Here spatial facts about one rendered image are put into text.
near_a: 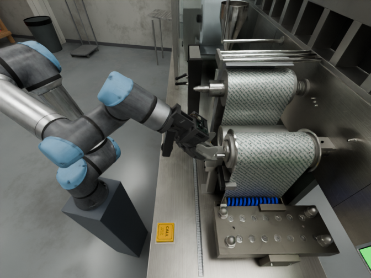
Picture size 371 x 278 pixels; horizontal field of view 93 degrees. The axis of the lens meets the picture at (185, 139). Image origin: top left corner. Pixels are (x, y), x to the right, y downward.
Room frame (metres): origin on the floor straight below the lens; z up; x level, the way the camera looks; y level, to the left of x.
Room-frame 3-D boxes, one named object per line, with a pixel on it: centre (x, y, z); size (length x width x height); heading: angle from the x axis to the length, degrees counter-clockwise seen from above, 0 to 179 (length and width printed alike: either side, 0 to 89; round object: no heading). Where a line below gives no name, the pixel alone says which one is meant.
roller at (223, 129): (0.49, -0.27, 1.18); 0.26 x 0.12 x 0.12; 91
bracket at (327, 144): (0.38, -0.45, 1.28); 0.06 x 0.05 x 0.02; 91
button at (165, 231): (0.21, 0.08, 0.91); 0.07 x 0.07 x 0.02; 1
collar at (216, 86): (0.62, -0.12, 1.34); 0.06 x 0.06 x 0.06; 1
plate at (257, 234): (0.20, -0.31, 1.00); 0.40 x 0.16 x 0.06; 91
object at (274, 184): (0.32, -0.27, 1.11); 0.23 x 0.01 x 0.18; 91
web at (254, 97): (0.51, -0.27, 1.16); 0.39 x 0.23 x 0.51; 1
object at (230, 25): (1.10, -0.25, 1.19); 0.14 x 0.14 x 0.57
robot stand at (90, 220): (0.38, 0.45, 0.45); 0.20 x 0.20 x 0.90; 77
